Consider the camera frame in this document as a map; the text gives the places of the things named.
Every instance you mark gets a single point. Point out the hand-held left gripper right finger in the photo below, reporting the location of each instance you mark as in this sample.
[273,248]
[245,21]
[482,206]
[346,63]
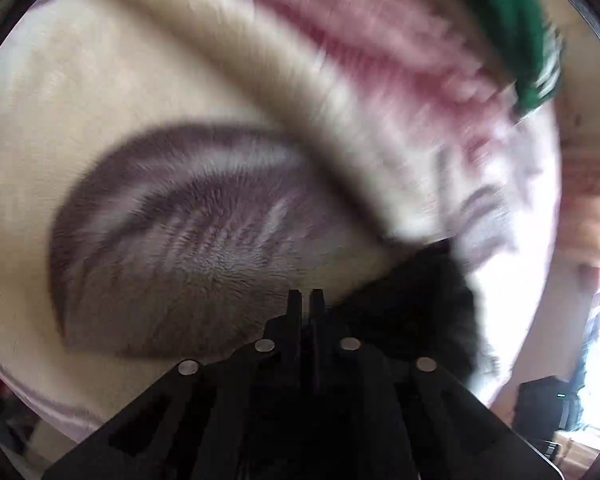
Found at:
[360,400]

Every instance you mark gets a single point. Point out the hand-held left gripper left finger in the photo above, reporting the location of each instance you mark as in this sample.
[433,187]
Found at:
[260,400]

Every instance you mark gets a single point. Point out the black box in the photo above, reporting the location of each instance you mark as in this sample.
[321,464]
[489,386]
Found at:
[545,405]

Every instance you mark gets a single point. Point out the floral plush blanket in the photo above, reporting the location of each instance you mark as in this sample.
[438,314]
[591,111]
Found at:
[205,135]

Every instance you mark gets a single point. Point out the green folded garment white stripes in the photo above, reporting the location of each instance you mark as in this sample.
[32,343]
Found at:
[510,20]

